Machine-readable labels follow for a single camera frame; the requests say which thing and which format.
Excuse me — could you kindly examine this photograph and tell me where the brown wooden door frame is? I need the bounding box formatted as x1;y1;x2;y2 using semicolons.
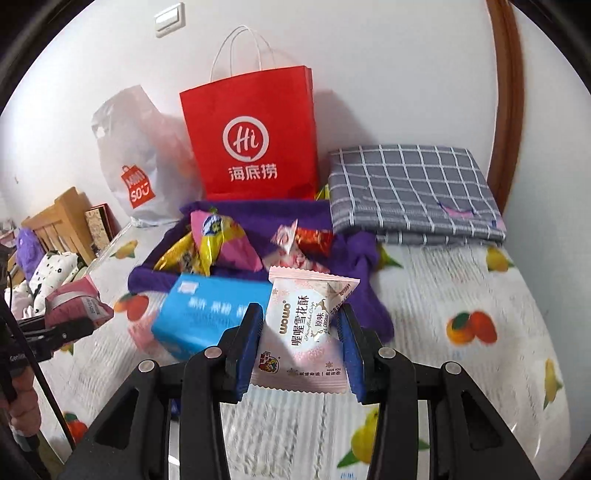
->
485;0;527;199

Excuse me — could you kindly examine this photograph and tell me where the red paper bag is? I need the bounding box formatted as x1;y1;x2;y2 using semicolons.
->
179;25;320;201

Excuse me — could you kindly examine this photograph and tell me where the black cable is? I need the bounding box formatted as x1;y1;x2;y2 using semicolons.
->
0;302;75;449

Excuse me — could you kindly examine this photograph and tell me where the patterned book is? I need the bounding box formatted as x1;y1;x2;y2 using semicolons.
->
84;203;122;259

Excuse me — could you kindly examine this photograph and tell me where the white wall switch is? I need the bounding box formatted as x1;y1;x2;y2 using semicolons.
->
154;4;188;38

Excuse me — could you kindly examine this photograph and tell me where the light wooden furniture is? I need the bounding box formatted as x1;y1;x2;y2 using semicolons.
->
21;187;95;266

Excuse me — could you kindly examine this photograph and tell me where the purple towel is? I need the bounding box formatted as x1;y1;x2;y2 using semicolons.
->
128;198;395;344

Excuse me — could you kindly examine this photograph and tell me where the person's left hand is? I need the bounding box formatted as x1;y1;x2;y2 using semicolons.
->
9;369;43;437

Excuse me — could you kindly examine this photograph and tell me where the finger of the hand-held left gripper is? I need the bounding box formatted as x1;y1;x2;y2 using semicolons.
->
21;310;115;343

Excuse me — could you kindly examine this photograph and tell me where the yellow snack packet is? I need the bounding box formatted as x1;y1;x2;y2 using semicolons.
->
154;231;204;275

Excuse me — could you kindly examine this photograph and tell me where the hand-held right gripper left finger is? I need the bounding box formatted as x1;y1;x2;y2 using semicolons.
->
60;302;265;480

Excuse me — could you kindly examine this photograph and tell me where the grey checkered cloth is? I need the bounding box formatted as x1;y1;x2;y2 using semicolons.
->
328;144;507;247

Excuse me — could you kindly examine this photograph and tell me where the small red snack packet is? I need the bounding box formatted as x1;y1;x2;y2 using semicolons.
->
295;227;334;257

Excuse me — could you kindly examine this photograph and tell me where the white plastic shopping bag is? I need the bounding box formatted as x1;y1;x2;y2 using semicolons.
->
91;84;204;224

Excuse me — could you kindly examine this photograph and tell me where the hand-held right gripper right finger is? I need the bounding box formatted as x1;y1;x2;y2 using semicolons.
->
338;304;539;480

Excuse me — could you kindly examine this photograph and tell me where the white pink pastry packet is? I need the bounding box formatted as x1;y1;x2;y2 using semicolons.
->
249;267;361;395

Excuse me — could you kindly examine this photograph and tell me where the pink yellow snack bag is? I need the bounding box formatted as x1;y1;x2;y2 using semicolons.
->
191;209;263;278

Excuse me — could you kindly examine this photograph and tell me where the white floral cloth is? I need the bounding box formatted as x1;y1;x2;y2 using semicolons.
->
28;251;86;310

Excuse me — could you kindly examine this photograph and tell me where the pink white candy packet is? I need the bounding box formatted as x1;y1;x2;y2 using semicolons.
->
263;251;331;276
270;219;298;254

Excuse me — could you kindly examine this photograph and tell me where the pink snack packet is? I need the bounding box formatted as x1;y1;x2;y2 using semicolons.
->
44;277;115;329

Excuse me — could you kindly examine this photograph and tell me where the blue tissue pack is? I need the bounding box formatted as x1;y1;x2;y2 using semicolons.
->
151;273;274;363

